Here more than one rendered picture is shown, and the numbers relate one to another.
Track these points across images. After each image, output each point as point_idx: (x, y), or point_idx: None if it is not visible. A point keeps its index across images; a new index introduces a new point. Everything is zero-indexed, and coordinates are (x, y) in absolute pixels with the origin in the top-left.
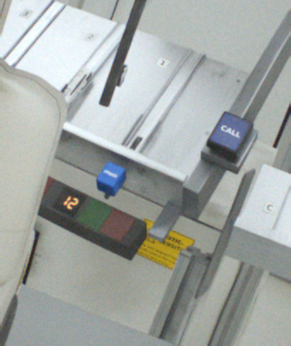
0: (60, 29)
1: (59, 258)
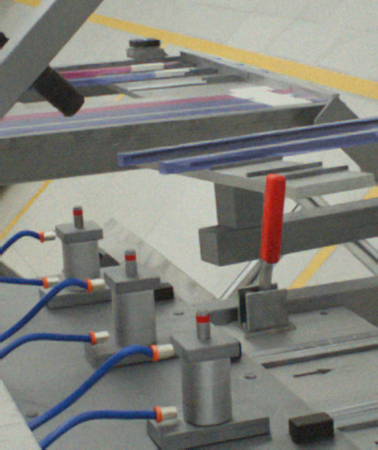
0: None
1: None
